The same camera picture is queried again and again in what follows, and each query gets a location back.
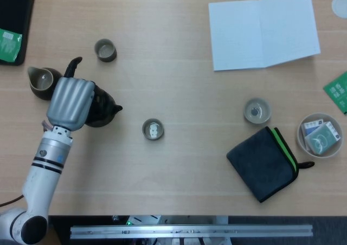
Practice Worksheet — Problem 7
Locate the beige round bowl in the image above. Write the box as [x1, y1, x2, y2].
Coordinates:
[297, 113, 343, 159]

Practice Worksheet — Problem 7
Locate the open white notebook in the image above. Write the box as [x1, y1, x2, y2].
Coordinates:
[208, 0, 322, 72]

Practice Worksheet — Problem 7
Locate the dark arm cable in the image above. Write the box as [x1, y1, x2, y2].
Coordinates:
[0, 195, 24, 207]

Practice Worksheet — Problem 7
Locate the green sachet with white label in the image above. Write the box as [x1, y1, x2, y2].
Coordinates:
[0, 28, 23, 63]

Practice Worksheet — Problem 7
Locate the blue white tea packet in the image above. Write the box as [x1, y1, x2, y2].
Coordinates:
[302, 119, 325, 137]

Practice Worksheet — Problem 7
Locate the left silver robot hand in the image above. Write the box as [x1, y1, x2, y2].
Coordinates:
[46, 56, 96, 131]

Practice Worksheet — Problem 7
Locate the black tray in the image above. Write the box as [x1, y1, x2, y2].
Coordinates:
[0, 0, 37, 66]

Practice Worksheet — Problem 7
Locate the grey cloth with green trim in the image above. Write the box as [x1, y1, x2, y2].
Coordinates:
[226, 126, 316, 204]

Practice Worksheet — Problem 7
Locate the black ceramic pitcher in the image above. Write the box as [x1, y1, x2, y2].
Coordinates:
[27, 66, 66, 101]

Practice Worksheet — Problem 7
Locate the aluminium rail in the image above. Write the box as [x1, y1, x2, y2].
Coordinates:
[69, 224, 314, 240]

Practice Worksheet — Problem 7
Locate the green tea sachet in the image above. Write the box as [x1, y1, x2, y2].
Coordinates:
[323, 71, 347, 113]

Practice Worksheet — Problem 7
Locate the small cup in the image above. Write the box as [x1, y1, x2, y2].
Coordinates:
[243, 98, 272, 125]
[142, 118, 165, 141]
[94, 38, 118, 63]

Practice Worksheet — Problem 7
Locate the black cast iron teapot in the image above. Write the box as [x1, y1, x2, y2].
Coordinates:
[84, 83, 123, 128]

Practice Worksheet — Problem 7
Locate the teal tea packet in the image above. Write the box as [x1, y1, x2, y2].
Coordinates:
[304, 121, 342, 155]

